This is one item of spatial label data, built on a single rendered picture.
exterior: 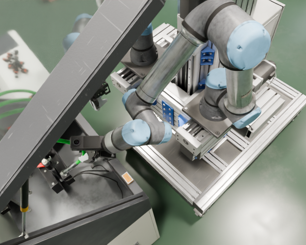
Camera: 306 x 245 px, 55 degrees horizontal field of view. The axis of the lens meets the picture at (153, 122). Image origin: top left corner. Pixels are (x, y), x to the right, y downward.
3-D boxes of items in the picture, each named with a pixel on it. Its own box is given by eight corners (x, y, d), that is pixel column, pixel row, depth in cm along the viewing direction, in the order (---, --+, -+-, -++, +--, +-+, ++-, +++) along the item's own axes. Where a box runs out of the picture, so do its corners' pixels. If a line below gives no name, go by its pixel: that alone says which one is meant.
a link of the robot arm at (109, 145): (110, 149, 90) (110, 124, 93) (103, 152, 93) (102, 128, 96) (130, 151, 95) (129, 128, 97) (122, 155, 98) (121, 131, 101)
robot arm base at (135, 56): (144, 41, 163) (143, 27, 155) (163, 54, 157) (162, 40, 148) (124, 56, 158) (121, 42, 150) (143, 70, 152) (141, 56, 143)
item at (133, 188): (146, 201, 141) (143, 190, 127) (139, 207, 139) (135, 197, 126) (81, 119, 169) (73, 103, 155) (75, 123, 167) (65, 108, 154)
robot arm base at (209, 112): (213, 89, 142) (215, 76, 133) (238, 107, 135) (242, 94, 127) (192, 108, 137) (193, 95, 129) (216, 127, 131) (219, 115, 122)
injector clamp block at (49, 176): (79, 185, 143) (70, 174, 130) (62, 198, 140) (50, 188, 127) (48, 139, 158) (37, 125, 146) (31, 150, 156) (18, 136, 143)
